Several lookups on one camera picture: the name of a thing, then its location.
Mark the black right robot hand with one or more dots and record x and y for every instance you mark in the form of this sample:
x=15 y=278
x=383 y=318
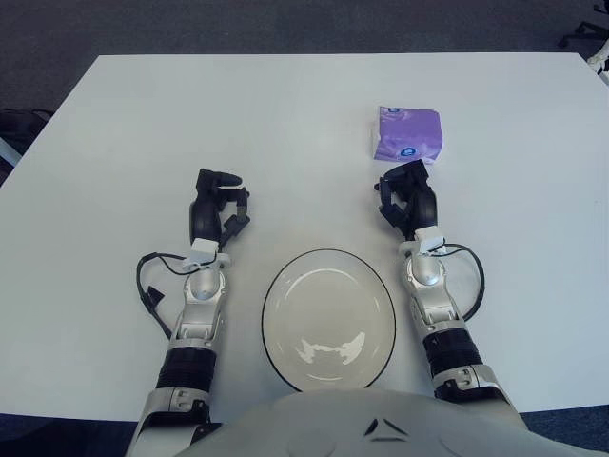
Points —
x=421 y=204

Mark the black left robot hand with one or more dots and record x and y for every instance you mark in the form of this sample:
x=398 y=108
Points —
x=204 y=214

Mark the purple tissue paper pack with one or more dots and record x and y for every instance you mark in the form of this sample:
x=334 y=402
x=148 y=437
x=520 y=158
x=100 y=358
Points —
x=409 y=133

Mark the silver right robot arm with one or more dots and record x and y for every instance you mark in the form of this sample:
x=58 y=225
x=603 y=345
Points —
x=435 y=295

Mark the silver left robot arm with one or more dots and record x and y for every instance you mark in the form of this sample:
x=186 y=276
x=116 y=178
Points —
x=202 y=290

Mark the white plate with black rim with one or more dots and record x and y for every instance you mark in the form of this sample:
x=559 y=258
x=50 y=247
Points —
x=328 y=309

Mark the white right wrist connector box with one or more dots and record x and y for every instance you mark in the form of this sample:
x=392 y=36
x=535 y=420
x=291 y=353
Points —
x=430 y=236

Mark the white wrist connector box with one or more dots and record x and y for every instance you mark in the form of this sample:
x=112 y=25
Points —
x=204 y=250
x=430 y=236

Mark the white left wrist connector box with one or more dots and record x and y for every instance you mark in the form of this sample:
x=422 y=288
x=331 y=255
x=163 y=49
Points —
x=204 y=250

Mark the pale blue bar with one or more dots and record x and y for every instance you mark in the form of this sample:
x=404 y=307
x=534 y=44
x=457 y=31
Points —
x=7 y=152

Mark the grey robot torso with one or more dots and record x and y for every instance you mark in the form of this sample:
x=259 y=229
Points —
x=380 y=428

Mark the black office chair base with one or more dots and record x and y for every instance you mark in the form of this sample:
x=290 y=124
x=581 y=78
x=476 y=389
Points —
x=587 y=33

